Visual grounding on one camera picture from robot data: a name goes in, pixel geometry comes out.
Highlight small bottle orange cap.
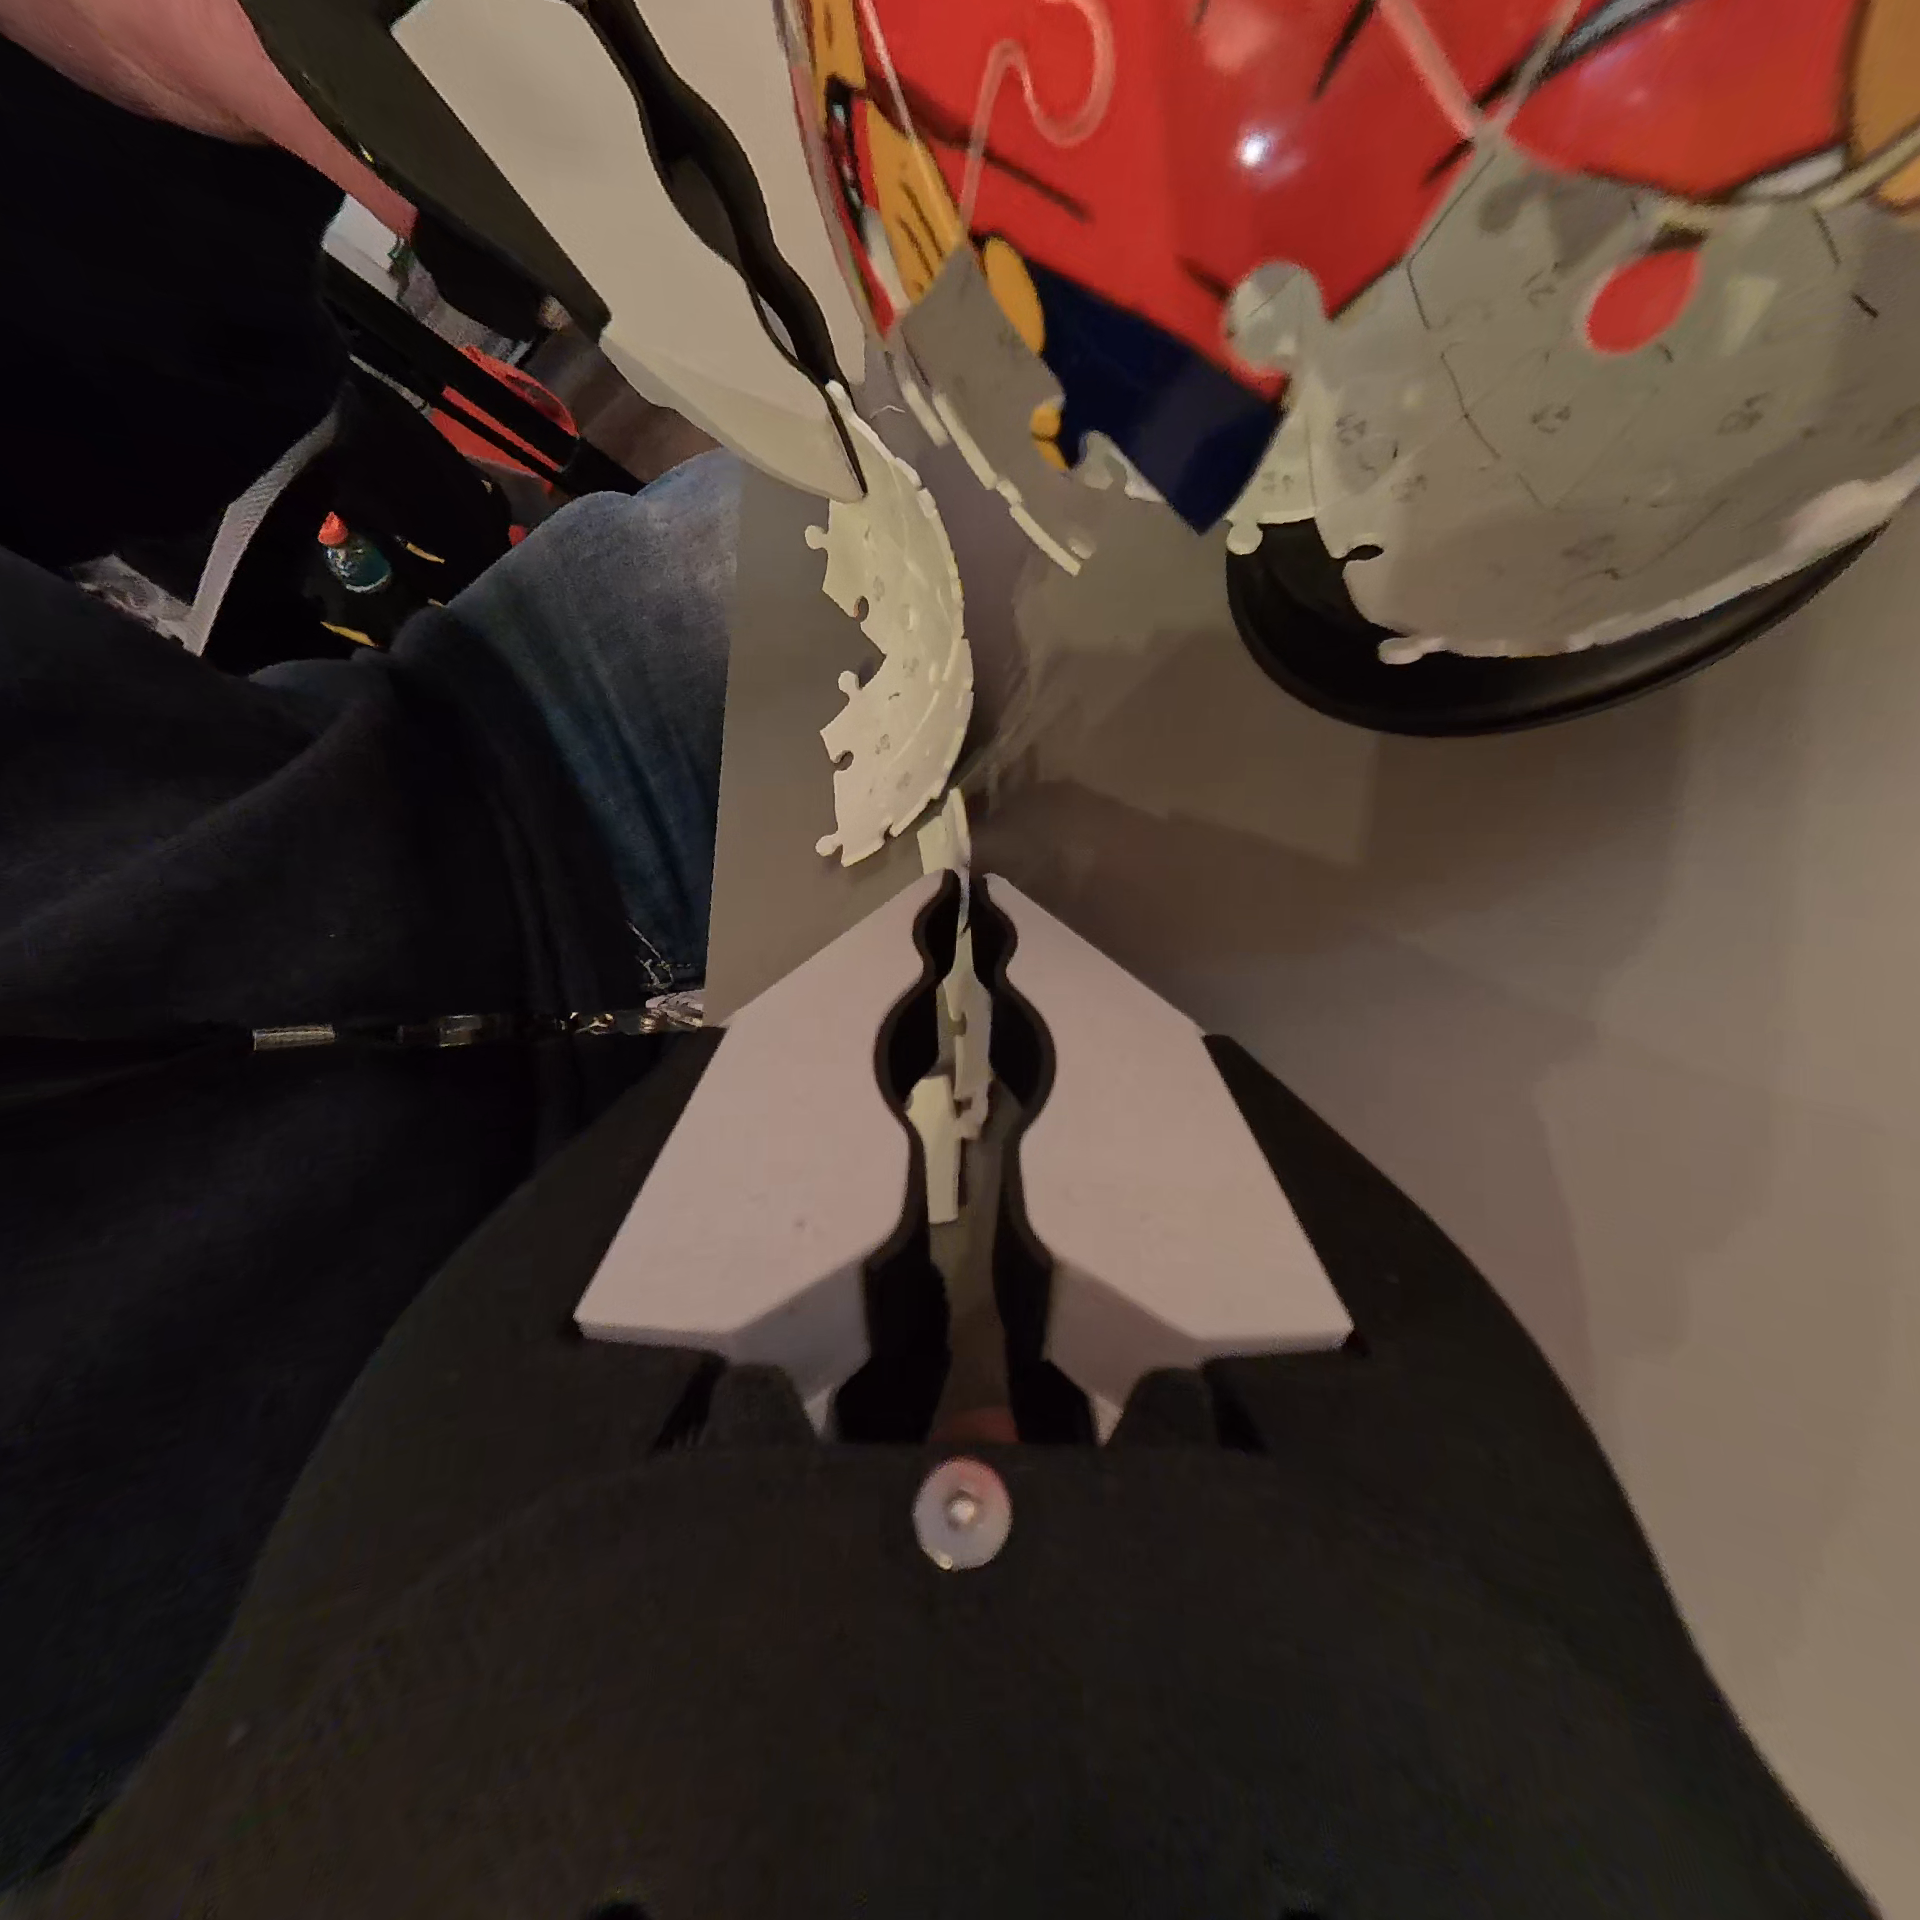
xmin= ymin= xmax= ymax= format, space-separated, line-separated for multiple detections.
xmin=310 ymin=510 xmax=395 ymax=600

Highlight lanyard with metal clip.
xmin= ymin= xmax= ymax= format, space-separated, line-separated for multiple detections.
xmin=247 ymin=989 xmax=711 ymax=1055

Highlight curved puzzle piece strip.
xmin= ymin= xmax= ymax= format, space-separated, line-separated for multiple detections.
xmin=805 ymin=380 xmax=981 ymax=873

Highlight black bag red trim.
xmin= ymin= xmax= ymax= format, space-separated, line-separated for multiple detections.
xmin=195 ymin=224 xmax=646 ymax=669

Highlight colourful puzzle ball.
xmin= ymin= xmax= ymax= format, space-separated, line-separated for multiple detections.
xmin=779 ymin=0 xmax=1920 ymax=663

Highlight two joined puzzle pieces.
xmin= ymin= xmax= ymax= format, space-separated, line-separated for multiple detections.
xmin=902 ymin=787 xmax=997 ymax=1227

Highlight person's left hand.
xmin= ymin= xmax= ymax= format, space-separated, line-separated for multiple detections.
xmin=41 ymin=0 xmax=416 ymax=231

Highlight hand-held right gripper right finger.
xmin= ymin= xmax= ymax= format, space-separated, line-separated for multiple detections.
xmin=988 ymin=873 xmax=1356 ymax=1445

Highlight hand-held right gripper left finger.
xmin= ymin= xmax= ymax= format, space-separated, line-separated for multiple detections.
xmin=573 ymin=873 xmax=964 ymax=1443

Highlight person's jeans leg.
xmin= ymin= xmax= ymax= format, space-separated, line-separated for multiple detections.
xmin=247 ymin=449 xmax=752 ymax=1022

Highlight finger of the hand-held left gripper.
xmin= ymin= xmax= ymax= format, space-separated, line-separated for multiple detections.
xmin=598 ymin=0 xmax=875 ymax=387
xmin=392 ymin=0 xmax=872 ymax=501

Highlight black ball stand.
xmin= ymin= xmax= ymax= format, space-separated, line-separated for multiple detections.
xmin=1223 ymin=510 xmax=1893 ymax=740

